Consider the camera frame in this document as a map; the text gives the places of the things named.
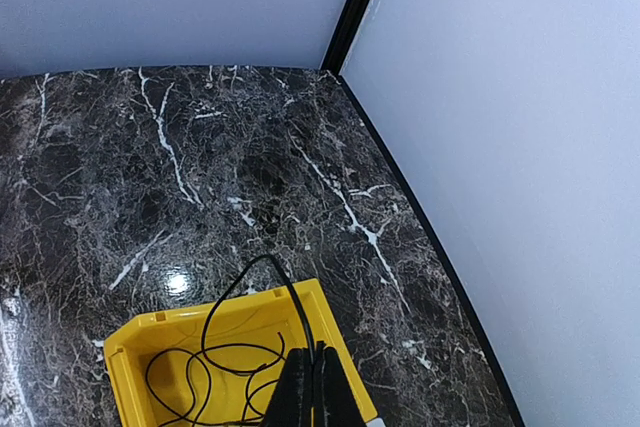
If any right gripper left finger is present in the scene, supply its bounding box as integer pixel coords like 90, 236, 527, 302
262, 349, 313, 427

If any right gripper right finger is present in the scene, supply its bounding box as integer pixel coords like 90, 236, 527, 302
314, 342, 366, 427

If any yellow bin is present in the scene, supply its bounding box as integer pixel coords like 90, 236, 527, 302
103, 277, 379, 427

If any left black frame post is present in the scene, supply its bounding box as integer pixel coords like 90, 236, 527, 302
321, 0, 370, 76

